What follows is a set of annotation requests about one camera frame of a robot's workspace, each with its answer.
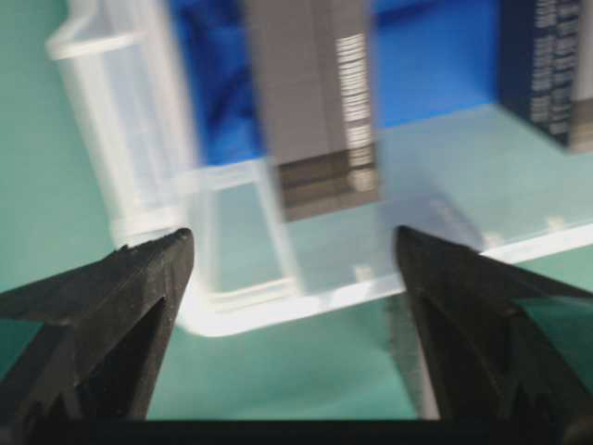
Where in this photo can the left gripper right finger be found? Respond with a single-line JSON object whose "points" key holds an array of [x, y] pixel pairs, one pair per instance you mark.
{"points": [[508, 351]]}

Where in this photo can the green table cloth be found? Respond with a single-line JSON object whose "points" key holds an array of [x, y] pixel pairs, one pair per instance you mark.
{"points": [[343, 364]]}

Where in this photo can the clear plastic storage case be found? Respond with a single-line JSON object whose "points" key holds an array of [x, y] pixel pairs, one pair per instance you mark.
{"points": [[122, 64]]}

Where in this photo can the black box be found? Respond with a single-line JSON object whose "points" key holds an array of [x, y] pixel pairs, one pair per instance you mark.
{"points": [[312, 71], [545, 68]]}

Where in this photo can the blue liner in case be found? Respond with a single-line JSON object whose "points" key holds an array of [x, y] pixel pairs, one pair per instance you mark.
{"points": [[433, 58]]}

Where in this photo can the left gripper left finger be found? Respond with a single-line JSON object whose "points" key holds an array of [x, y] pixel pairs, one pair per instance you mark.
{"points": [[102, 333]]}

